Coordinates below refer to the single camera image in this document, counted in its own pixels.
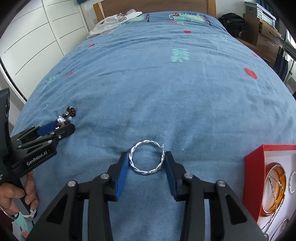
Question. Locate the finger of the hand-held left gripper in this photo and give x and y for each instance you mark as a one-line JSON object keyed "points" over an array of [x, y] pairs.
{"points": [[66, 129], [47, 129]]}

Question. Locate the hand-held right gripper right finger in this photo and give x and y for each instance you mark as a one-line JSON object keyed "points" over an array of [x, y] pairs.
{"points": [[172, 176]]}

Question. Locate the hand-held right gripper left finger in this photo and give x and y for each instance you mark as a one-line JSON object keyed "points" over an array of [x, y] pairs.
{"points": [[121, 176]]}

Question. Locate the red jewelry box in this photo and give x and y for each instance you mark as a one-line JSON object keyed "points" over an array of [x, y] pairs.
{"points": [[253, 180]]}

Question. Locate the person's left forearm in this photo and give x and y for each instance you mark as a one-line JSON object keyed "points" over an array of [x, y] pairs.
{"points": [[4, 228]]}

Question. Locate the person's left hand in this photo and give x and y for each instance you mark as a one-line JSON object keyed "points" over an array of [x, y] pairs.
{"points": [[9, 197]]}

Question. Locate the silver wrist bangle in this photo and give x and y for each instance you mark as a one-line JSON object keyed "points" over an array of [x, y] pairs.
{"points": [[7, 213]]}

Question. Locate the blue printed blanket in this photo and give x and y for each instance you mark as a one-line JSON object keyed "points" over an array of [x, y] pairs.
{"points": [[161, 92]]}

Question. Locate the white wardrobe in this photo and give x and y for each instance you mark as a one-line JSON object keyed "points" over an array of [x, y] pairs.
{"points": [[34, 34]]}

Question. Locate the amber bangle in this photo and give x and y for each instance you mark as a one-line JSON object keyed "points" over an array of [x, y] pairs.
{"points": [[281, 171]]}

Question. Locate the white clothing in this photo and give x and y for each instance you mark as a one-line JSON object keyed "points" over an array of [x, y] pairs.
{"points": [[106, 24]]}

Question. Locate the dark hanging bag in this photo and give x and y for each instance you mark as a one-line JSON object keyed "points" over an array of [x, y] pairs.
{"points": [[281, 67]]}

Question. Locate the wooden headboard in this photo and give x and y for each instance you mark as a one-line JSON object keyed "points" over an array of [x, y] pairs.
{"points": [[161, 5]]}

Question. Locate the black backpack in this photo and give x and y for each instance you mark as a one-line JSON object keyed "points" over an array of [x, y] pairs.
{"points": [[232, 24]]}

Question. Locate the wooden drawer chest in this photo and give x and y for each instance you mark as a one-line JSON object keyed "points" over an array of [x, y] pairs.
{"points": [[263, 37]]}

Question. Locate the white printer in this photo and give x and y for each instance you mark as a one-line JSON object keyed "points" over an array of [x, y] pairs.
{"points": [[263, 12]]}

